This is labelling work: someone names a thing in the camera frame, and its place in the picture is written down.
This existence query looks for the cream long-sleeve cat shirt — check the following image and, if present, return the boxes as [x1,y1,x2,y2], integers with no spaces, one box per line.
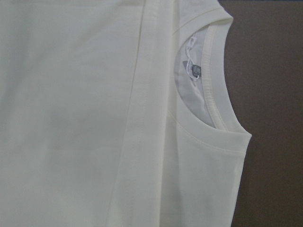
[0,0,251,227]

